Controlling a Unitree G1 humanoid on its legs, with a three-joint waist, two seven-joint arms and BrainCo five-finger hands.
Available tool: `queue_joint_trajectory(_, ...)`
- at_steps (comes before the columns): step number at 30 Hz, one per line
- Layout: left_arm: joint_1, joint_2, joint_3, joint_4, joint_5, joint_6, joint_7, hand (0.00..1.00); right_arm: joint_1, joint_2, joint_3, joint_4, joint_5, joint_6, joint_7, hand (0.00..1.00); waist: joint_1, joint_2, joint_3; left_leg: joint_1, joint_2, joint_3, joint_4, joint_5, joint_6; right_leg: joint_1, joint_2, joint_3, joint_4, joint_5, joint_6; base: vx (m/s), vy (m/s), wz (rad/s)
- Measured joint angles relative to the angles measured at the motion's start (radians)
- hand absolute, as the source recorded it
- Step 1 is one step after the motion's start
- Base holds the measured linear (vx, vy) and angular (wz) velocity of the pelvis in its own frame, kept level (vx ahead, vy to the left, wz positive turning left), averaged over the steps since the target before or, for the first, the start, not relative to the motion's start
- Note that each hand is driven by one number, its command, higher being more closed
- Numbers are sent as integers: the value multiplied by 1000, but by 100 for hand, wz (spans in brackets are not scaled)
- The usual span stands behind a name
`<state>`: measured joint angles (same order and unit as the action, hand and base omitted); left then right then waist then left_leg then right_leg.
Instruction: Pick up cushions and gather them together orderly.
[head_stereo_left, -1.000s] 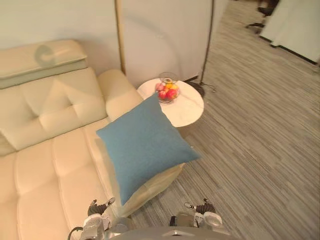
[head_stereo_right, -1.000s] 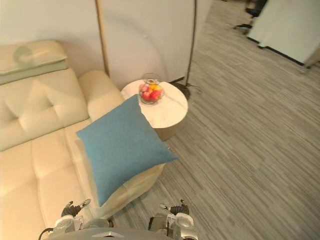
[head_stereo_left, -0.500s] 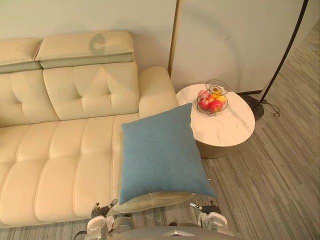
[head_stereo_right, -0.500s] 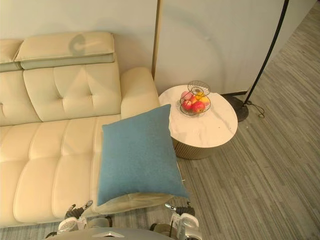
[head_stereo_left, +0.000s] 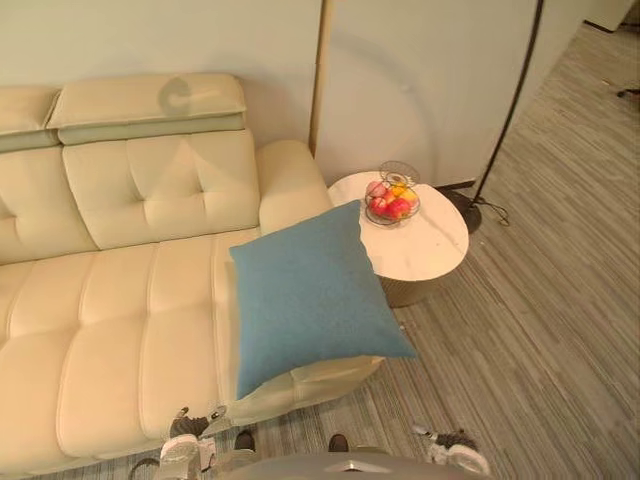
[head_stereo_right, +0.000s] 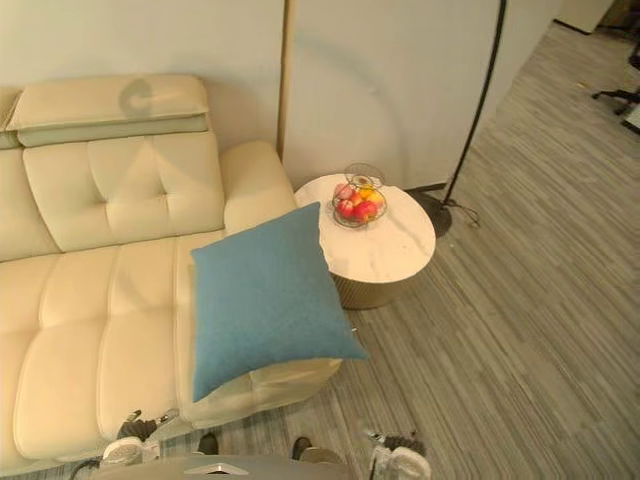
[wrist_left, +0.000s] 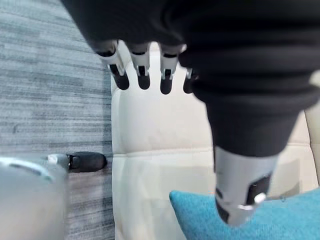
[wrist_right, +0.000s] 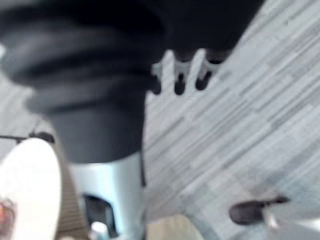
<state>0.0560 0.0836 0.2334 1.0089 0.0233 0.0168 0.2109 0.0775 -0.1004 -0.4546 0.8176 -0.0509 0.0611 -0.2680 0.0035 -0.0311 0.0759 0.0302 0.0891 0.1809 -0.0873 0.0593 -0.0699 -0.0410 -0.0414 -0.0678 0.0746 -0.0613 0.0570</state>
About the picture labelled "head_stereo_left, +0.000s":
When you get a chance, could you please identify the black lamp cable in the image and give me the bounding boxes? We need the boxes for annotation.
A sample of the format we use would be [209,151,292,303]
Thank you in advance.
[478,196,512,227]

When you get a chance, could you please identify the black floor lamp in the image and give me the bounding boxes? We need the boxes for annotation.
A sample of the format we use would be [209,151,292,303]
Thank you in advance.
[438,0,547,235]

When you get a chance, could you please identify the cream leather sofa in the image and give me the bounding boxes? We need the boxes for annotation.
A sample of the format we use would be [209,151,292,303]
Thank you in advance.
[0,72,387,462]

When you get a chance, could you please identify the wire fruit basket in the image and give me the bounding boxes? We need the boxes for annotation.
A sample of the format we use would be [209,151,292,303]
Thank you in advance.
[363,159,423,230]

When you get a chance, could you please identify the round white marble side table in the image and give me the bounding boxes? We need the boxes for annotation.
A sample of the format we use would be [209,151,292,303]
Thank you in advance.
[326,171,471,309]

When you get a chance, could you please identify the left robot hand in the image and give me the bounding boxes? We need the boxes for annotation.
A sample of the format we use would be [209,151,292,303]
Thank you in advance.
[168,404,232,442]

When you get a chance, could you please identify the silver robot torso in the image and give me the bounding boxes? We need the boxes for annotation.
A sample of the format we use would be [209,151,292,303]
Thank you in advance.
[212,444,454,480]

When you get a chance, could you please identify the beige vertical wall trim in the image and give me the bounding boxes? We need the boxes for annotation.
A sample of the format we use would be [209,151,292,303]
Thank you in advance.
[307,0,335,152]

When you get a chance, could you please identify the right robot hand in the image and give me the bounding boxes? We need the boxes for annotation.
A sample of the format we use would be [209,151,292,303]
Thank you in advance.
[411,423,477,450]

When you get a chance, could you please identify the blue square cushion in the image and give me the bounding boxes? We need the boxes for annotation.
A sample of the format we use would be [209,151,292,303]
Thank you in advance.
[228,198,418,402]

